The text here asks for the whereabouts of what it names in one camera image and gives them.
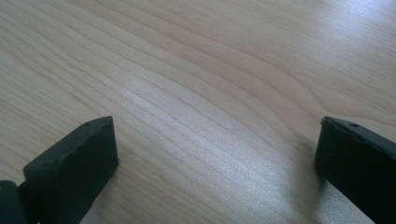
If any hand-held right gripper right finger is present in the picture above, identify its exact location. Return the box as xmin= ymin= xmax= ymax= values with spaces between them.
xmin=314 ymin=116 xmax=396 ymax=224

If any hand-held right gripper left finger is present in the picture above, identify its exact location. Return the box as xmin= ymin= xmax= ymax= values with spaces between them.
xmin=22 ymin=116 xmax=120 ymax=224

